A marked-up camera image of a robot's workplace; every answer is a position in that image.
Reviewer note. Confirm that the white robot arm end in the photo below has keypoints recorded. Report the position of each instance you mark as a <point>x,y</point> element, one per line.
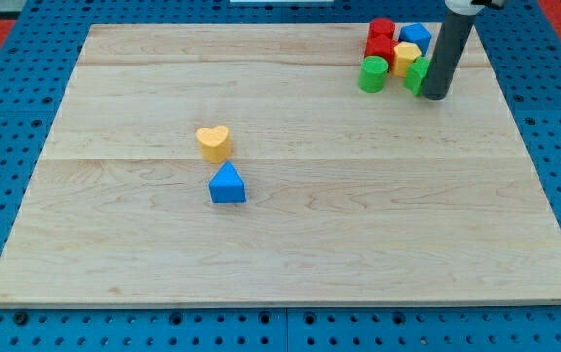
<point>473,7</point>

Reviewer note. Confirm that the yellow heart block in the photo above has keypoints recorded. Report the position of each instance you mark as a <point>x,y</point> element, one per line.
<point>215,143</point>

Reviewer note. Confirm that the green circle block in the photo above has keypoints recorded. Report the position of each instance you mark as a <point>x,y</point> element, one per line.
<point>373,72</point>

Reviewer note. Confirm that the blue triangle block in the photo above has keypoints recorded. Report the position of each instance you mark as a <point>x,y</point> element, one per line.
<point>227,186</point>

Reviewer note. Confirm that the wooden board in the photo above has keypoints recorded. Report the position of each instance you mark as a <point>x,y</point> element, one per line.
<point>354,199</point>

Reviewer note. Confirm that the green block beside rod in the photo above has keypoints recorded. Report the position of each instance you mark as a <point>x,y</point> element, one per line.
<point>416,74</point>

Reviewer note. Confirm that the red star block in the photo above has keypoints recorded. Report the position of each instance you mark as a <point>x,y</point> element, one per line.
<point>381,46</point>

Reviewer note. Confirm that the yellow hexagon block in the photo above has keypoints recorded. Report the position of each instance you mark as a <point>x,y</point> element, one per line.
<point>405,54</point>

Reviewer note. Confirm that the red cylinder block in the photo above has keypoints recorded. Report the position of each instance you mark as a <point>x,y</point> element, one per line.
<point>381,27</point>

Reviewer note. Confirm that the blue pentagon block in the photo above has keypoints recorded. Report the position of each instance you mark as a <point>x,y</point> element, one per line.
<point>418,34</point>

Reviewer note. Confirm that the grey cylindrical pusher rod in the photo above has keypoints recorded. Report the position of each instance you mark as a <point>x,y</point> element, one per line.
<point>450,44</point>

